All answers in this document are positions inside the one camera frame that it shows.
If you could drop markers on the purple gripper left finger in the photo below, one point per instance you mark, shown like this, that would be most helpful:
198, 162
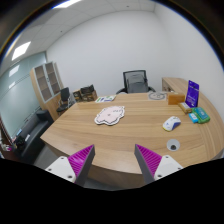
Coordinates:
74, 168

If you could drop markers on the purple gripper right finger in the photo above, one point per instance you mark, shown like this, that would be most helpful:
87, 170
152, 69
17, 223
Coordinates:
154, 166

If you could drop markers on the white and blue computer mouse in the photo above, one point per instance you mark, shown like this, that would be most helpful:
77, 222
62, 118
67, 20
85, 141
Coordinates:
171, 123

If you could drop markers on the black sofa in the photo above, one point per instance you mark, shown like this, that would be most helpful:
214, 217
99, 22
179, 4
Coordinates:
28, 143

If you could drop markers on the small blue box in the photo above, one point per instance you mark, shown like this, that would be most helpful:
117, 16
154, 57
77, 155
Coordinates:
193, 117

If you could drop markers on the small tan box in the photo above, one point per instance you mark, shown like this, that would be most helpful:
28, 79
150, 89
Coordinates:
185, 108

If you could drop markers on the small black office chair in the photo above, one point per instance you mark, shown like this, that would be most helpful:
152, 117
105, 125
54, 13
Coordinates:
66, 100

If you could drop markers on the wooden tissue box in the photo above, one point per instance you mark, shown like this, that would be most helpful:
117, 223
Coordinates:
175, 98

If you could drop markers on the green rectangular box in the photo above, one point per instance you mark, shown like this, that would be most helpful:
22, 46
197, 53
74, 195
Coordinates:
201, 115

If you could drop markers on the round silver coaster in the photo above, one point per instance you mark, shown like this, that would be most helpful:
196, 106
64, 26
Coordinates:
156, 96

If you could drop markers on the purple standing sign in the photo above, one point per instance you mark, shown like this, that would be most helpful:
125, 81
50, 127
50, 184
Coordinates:
192, 94

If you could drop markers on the green and white paper sheet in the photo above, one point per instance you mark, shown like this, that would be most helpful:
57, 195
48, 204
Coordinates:
108, 98

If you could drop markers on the black box on shelf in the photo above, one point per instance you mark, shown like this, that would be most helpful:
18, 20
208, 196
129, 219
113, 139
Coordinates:
87, 89

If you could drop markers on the black mesh office chair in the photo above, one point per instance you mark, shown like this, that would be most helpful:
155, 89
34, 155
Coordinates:
135, 82

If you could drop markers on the wooden glass-door cabinet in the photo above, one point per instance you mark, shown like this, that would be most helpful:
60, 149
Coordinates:
47, 85

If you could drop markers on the round cable grommet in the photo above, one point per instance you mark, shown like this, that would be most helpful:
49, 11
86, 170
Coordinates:
173, 145

